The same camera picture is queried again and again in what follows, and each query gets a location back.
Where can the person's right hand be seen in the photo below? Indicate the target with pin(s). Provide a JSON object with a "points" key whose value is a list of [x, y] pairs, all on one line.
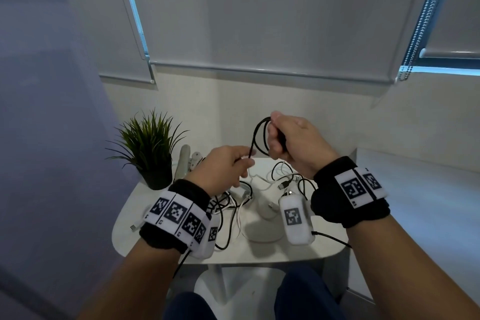
{"points": [[303, 147]]}

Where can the person's left hand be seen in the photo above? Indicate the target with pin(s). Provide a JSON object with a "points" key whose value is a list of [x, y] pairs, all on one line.
{"points": [[221, 169]]}

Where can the person's left forearm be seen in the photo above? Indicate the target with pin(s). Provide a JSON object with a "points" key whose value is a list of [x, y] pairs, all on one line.
{"points": [[131, 286]]}

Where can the person's right forearm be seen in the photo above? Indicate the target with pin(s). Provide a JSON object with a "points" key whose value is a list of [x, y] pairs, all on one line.
{"points": [[408, 274]]}

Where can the person's left leg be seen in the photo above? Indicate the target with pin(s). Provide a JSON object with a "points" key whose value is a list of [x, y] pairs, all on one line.
{"points": [[191, 308]]}

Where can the person's leg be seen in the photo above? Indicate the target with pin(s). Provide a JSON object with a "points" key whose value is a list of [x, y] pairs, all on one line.
{"points": [[307, 297], [191, 308]]}

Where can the person's right leg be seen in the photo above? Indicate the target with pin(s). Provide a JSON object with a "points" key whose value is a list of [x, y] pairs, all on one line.
{"points": [[307, 297]]}

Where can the small white gadget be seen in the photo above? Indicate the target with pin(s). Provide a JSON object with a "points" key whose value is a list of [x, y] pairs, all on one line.
{"points": [[195, 158]]}

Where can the white charger adapter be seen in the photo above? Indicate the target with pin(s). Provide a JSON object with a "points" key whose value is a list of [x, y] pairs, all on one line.
{"points": [[240, 192]]}

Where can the grey oblong device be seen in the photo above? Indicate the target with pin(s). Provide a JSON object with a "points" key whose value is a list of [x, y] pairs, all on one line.
{"points": [[183, 162]]}

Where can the black wristband with marker tags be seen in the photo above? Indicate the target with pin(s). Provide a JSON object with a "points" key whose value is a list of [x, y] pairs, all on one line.
{"points": [[348, 192], [176, 214]]}

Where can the green plant in black pot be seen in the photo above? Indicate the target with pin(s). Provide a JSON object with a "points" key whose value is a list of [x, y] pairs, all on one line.
{"points": [[157, 177]]}

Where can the wide white roller blind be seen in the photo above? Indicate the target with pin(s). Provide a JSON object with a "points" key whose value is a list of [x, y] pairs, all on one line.
{"points": [[281, 8]]}

